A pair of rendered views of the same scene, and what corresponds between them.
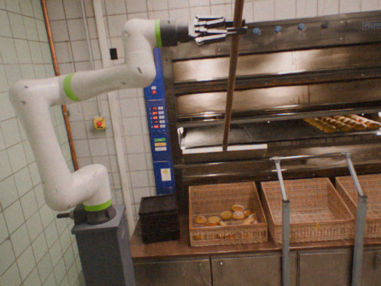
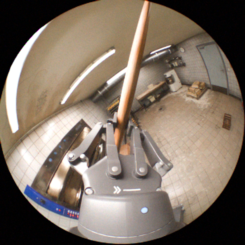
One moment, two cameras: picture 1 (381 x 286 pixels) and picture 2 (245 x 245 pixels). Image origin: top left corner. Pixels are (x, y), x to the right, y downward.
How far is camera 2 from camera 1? 1.07 m
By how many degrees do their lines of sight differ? 73
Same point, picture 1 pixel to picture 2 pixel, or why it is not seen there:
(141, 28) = not seen: outside the picture
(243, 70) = (65, 168)
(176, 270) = not seen: hidden behind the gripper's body
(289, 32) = (63, 144)
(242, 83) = (70, 172)
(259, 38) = (58, 154)
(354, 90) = not seen: hidden behind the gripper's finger
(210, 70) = (59, 181)
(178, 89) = (61, 199)
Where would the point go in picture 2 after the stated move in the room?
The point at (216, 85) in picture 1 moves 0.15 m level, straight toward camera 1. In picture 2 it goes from (66, 183) to (69, 184)
